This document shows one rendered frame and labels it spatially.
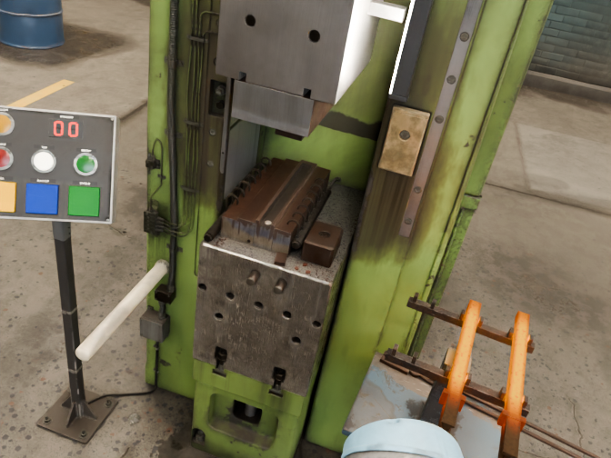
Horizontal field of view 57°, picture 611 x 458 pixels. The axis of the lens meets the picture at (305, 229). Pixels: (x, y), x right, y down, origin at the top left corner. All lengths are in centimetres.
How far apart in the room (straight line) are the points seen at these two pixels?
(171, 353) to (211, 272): 68
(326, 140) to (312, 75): 60
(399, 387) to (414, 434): 104
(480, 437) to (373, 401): 28
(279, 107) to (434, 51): 38
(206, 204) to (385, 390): 75
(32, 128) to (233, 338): 79
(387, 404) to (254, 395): 50
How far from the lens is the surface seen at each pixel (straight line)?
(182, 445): 222
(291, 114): 136
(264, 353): 171
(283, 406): 185
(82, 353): 166
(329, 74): 130
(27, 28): 590
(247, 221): 153
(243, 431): 207
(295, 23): 130
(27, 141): 158
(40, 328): 267
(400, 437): 55
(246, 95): 138
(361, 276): 169
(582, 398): 294
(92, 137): 155
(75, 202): 155
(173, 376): 229
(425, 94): 142
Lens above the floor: 182
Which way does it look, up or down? 33 degrees down
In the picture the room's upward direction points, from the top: 11 degrees clockwise
